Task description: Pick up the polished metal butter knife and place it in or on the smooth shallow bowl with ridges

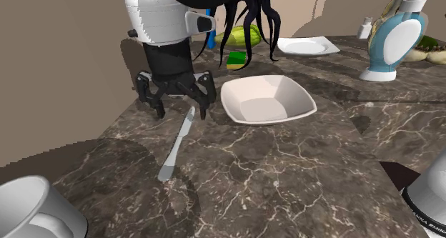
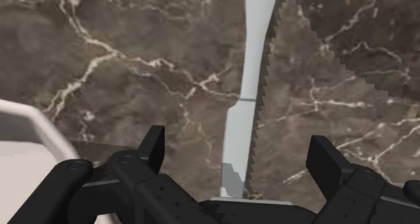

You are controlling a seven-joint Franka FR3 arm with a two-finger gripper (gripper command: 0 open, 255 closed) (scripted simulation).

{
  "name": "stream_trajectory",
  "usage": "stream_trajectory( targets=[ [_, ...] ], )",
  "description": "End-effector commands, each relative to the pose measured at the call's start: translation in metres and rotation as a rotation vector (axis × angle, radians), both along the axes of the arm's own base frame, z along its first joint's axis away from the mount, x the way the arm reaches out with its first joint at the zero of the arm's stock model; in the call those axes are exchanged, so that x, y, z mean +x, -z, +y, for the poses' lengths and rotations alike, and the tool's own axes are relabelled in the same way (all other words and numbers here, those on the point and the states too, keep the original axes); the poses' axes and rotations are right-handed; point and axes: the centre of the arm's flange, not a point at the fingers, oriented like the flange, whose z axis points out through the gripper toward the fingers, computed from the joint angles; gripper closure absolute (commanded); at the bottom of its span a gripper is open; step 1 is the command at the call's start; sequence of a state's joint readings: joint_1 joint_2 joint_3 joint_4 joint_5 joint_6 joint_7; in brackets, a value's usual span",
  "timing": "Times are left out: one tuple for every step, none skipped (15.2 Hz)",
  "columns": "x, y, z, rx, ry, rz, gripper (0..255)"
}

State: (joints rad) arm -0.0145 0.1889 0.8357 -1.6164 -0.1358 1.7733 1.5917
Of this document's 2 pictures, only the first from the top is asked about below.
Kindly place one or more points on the black tentacled figure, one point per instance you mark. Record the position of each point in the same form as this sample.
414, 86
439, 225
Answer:
259, 7

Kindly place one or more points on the white mug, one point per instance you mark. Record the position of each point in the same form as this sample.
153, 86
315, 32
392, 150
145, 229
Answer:
24, 202

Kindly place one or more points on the blue stick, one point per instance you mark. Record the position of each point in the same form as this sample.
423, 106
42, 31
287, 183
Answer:
211, 38

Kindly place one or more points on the green and yellow sponge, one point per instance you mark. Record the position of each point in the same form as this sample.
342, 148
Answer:
236, 60

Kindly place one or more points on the green and beige spiky object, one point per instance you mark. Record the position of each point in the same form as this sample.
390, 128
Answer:
435, 54

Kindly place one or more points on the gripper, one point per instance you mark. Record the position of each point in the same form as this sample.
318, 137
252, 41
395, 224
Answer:
169, 61

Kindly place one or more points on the white square bowl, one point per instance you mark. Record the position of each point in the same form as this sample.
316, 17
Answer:
264, 101

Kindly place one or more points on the small white shaker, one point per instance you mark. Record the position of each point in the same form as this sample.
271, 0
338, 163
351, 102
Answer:
365, 30

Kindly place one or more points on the blue and white soap dispenser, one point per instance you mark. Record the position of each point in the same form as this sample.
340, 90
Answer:
400, 38

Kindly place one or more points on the white square plate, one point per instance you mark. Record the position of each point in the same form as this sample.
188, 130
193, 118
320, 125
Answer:
306, 45

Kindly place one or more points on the silver table knife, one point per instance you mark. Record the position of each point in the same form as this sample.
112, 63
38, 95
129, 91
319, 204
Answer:
177, 143

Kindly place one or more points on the green squash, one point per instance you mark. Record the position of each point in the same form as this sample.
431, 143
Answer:
238, 35

